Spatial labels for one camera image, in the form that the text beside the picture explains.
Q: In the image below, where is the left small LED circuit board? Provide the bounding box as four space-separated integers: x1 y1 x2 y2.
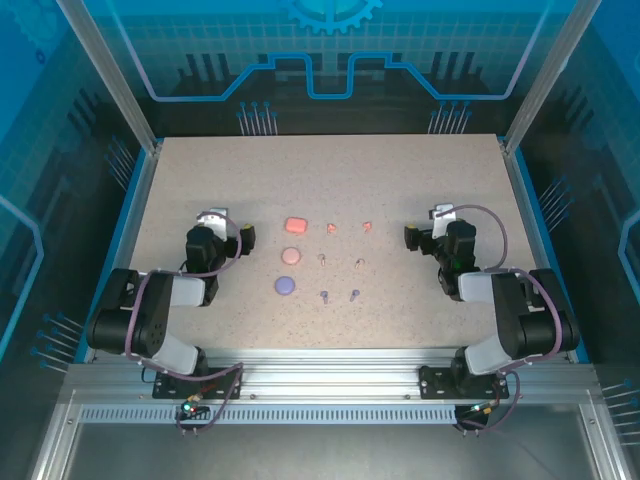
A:
178 393 209 420

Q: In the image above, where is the small led circuit board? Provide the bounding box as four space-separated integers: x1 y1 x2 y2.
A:
178 393 209 420
467 399 502 419

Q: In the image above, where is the right small LED circuit board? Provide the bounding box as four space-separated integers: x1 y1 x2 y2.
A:
467 399 502 419

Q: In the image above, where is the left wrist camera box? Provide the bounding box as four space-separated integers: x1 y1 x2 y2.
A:
195 207 230 236

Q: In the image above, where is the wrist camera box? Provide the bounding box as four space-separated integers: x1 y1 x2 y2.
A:
429 203 469 239
195 207 230 236

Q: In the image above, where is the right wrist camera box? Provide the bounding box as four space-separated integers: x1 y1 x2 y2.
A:
429 203 469 239

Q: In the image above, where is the left aluminium side rail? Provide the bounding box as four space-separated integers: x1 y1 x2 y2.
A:
82 139 165 364

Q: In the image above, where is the aluminium side rail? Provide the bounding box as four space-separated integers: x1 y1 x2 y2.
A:
499 137 591 364
82 139 165 364

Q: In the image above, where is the right aluminium side rail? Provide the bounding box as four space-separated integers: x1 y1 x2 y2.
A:
499 137 591 364

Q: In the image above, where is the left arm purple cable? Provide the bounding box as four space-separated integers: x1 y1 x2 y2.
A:
124 212 246 437

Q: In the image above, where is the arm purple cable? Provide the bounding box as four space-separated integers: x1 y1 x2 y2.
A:
124 212 246 437
434 203 569 434

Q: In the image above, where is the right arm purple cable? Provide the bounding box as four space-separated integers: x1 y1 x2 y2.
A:
434 203 569 434

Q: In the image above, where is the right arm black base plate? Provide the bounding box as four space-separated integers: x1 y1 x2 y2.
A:
418 365 510 400

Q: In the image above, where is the aluminium mounting rail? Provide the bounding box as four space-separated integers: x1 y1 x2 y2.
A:
64 348 599 401

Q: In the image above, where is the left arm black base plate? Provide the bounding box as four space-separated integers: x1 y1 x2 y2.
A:
152 366 245 400

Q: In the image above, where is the slotted metal cable duct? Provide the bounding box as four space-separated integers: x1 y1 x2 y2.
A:
79 405 459 426

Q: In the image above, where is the right aluminium frame post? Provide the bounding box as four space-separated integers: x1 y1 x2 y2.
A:
502 0 604 156

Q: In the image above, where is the aluminium frame post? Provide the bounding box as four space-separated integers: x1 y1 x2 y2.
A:
502 0 604 156
55 0 164 156

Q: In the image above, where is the left aluminium frame post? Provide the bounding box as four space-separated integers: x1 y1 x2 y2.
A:
55 0 164 156

